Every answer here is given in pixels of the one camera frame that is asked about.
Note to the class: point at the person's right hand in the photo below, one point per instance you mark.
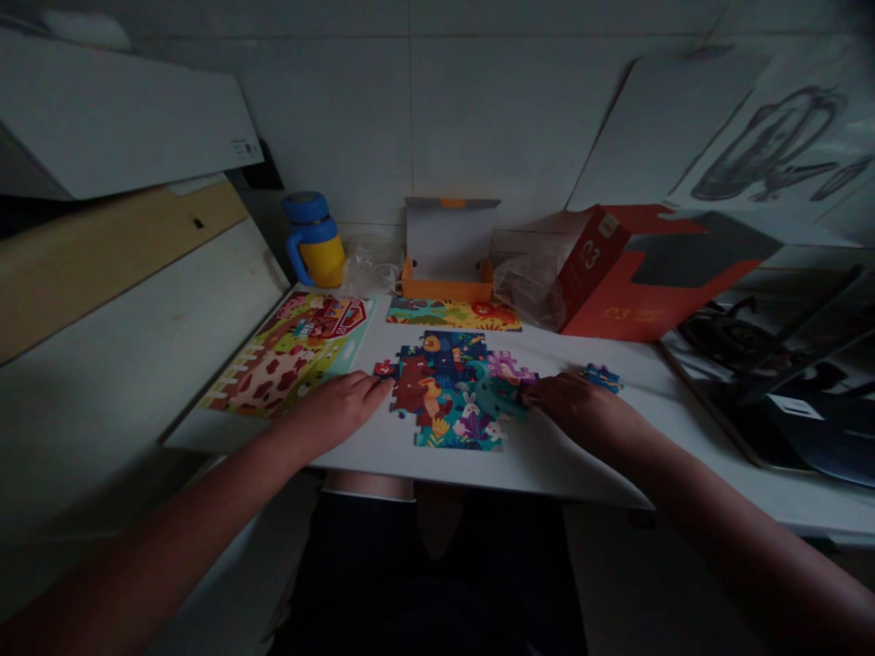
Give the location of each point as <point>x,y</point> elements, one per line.
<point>588,413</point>

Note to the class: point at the person's left hand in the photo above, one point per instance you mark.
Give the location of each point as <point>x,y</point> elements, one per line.
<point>328,413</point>

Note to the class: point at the person's right fingers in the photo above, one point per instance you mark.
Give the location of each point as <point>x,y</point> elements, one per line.
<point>543,393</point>

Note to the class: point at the person's left fingers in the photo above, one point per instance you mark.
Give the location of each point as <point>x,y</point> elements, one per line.
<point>372,391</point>

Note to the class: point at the partly assembled animal jigsaw puzzle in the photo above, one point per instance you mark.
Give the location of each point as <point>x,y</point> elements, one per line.
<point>451,389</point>

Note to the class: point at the loose blue puzzle piece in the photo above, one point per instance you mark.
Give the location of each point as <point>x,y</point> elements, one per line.
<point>603,378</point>

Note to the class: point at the farm cow puzzle picture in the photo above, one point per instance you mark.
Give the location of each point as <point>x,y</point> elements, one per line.
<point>287,355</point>

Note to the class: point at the clear plastic bag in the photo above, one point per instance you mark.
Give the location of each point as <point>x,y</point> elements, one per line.
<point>369,266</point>
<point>530,290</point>

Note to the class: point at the lion puzzle strip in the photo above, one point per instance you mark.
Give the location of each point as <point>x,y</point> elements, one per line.
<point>451,314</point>

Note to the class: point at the large orange carton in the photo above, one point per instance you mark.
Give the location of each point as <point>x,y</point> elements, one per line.
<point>615,287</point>

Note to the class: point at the small open orange box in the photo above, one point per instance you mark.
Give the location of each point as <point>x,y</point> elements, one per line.
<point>448,273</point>

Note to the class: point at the blue and yellow bottle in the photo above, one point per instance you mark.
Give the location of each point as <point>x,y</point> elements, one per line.
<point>321,253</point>

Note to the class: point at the person's legs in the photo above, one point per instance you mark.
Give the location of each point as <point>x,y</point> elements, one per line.
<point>437,581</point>

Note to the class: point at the black gas stove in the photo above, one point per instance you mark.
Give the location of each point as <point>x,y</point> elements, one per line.
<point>786,383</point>

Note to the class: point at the plain white sheet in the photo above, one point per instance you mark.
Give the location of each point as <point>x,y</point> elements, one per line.
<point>656,130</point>

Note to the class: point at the wooden board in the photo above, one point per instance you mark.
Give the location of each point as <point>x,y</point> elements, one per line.
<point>102,260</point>

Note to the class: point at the white sheet with black drawing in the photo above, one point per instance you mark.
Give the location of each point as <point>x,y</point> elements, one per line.
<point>786,143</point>

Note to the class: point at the white cardboard box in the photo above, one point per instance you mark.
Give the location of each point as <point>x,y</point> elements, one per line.
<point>123,123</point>

